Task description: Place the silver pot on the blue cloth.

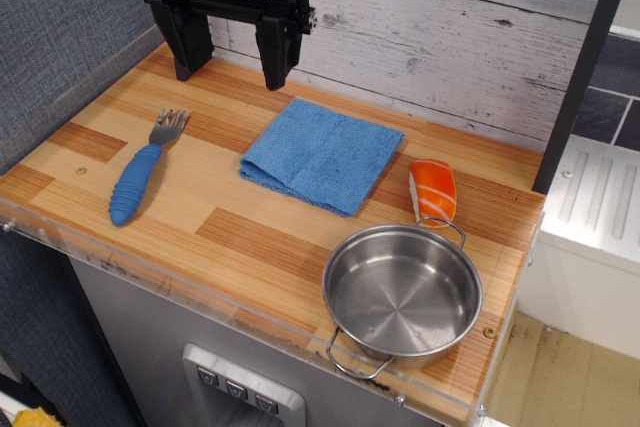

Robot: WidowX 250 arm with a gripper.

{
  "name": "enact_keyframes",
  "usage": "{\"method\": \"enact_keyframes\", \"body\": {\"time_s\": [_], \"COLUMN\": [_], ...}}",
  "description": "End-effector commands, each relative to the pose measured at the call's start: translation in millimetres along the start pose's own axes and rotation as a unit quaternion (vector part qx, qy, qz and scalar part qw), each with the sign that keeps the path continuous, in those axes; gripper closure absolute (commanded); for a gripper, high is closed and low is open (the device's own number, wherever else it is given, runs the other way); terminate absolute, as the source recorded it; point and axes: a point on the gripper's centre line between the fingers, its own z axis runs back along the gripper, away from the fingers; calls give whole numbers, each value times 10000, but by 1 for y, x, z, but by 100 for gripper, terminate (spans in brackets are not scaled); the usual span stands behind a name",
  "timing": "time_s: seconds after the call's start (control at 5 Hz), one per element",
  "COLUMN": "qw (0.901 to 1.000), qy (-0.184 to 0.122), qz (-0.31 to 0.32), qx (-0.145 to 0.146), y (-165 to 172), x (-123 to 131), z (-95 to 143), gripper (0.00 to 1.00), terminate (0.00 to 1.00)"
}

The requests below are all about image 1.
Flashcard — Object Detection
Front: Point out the black right vertical post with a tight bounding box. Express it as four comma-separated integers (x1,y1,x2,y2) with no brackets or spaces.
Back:
532,0,621,194

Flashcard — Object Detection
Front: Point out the yellow object at floor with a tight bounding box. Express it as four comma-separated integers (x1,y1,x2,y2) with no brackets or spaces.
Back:
12,408,62,427

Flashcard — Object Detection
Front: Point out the blue folded cloth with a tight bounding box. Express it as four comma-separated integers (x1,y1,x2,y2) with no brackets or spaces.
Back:
239,99,404,217

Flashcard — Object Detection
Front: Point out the clear acrylic edge guard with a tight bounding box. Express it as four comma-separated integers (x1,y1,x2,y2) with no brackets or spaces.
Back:
1,201,486,426

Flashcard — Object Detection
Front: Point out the silver dispenser button panel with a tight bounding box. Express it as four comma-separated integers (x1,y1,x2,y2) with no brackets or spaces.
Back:
182,343,307,426

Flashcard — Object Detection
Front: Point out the silver steel pot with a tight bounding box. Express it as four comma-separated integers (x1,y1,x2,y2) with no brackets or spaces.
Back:
322,219,483,380

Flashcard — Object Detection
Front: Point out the blue handled metal fork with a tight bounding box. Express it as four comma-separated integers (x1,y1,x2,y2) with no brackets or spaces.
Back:
108,109,188,227

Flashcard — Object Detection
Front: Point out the white ribbed drainboard unit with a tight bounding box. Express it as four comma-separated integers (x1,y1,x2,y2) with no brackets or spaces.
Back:
517,136,639,357

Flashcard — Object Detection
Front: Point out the orange salmon sushi toy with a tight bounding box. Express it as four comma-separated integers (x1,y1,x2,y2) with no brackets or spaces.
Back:
409,159,457,228

